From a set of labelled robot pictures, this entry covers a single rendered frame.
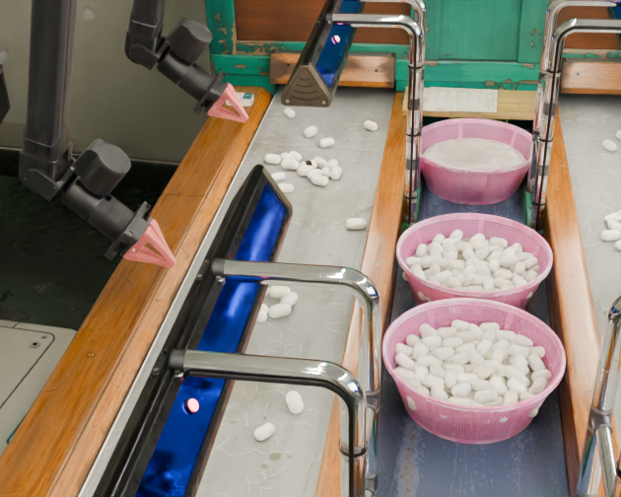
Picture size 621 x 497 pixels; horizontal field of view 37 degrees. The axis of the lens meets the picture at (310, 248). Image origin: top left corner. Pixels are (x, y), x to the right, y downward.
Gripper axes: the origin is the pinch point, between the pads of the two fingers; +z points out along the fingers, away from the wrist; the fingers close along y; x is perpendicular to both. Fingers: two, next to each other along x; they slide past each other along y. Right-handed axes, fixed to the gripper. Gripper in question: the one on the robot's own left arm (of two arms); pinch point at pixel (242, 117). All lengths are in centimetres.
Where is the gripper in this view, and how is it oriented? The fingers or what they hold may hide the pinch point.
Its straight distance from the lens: 192.8
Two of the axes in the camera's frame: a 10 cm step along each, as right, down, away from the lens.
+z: 7.8, 5.8, 2.3
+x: -6.0, 6.2, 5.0
